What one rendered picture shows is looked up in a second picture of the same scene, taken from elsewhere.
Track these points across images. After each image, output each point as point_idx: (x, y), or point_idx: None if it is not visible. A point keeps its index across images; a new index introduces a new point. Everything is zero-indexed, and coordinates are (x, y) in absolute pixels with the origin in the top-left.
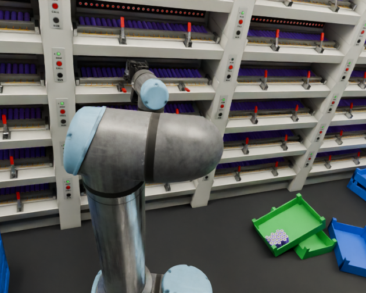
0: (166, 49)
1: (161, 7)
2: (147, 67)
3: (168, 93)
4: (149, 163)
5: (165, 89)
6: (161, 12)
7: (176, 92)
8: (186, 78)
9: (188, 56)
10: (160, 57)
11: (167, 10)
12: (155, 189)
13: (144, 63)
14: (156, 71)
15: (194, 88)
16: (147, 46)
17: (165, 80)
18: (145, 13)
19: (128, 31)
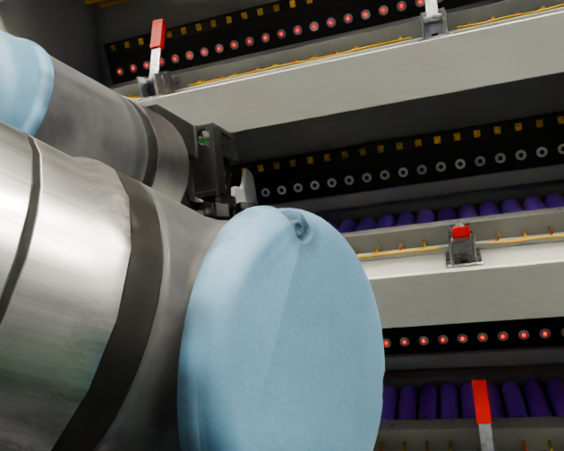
0: (320, 72)
1: (357, 4)
2: (151, 105)
3: (380, 280)
4: None
5: None
6: (365, 21)
7: (426, 273)
8: (498, 214)
9: (446, 81)
10: (304, 116)
11: (384, 5)
12: None
13: (195, 126)
14: (364, 221)
15: (545, 250)
16: (235, 80)
17: (380, 234)
18: (307, 41)
19: (203, 72)
